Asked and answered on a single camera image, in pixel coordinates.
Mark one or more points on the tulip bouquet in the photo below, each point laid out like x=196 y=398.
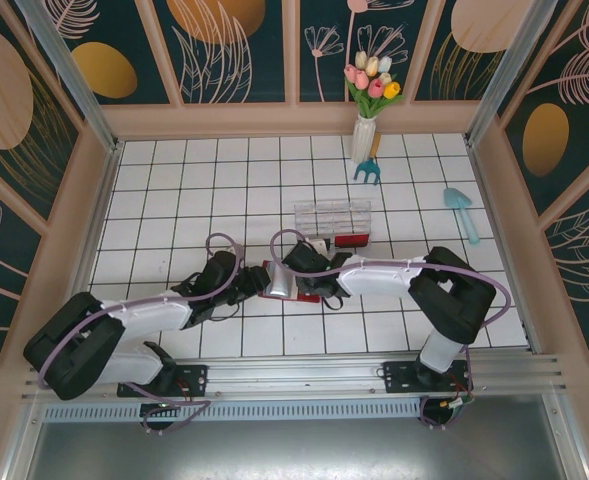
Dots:
x=374 y=87

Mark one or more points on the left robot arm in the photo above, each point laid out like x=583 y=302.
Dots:
x=144 y=312

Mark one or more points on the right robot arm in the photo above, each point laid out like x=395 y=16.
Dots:
x=379 y=282

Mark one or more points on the white ribbed vase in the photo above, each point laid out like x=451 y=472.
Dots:
x=364 y=142

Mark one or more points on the blue garden fork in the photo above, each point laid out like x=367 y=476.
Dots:
x=366 y=170

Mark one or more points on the red card holder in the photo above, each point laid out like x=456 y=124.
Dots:
x=304 y=299

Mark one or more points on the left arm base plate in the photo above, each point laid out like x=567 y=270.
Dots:
x=196 y=377

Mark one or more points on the clear plastic organizer box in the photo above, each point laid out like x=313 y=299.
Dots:
x=331 y=217

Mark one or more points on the white card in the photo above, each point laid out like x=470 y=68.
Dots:
x=319 y=246

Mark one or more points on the aluminium mounting rail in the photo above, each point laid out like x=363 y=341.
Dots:
x=294 y=377

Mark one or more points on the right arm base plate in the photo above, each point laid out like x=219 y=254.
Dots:
x=399 y=375

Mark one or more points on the light blue trowel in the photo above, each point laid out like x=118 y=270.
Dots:
x=456 y=200

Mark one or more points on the aluminium frame post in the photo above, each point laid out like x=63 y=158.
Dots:
x=504 y=65
x=74 y=80

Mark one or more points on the red card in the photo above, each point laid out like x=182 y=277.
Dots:
x=351 y=242

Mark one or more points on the grey metal panel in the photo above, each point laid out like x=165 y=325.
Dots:
x=294 y=450

